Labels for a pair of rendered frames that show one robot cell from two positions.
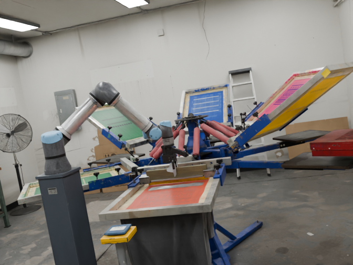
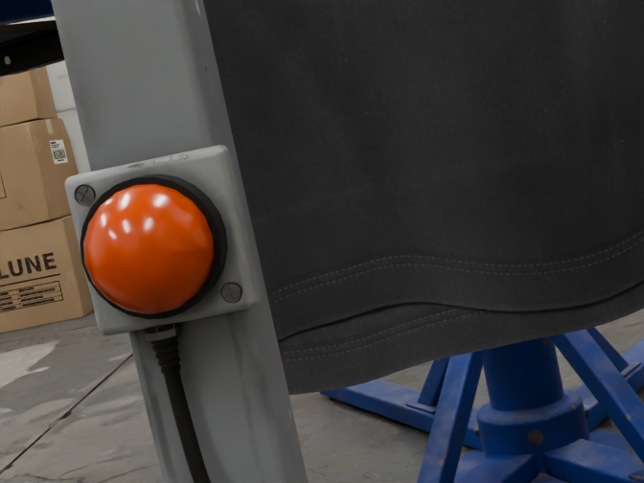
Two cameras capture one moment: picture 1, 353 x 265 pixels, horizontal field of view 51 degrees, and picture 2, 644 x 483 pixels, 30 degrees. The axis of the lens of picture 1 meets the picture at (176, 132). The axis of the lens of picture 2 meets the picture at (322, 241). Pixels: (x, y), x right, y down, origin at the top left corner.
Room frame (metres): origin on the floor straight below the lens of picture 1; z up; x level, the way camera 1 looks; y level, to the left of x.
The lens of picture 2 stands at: (1.25, 0.33, 0.68)
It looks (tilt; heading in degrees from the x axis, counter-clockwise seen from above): 7 degrees down; 354
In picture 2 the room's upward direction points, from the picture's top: 12 degrees counter-clockwise
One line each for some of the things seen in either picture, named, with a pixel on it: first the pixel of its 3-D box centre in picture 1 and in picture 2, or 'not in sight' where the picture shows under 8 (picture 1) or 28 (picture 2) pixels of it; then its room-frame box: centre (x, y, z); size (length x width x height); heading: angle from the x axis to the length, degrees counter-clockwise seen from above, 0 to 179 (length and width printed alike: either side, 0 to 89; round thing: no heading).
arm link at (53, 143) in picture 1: (53, 143); not in sight; (2.11, 0.71, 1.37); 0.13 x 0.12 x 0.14; 12
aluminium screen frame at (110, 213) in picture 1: (170, 190); not in sight; (2.16, 0.09, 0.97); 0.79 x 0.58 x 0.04; 167
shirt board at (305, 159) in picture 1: (266, 163); not in sight; (2.73, -0.64, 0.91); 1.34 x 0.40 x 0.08; 47
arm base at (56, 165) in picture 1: (56, 163); not in sight; (2.10, 0.71, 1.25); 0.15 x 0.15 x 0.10
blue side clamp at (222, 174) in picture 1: (219, 174); not in sight; (2.33, -0.23, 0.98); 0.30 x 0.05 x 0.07; 167
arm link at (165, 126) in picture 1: (165, 129); not in sight; (2.38, 0.06, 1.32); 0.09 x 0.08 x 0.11; 102
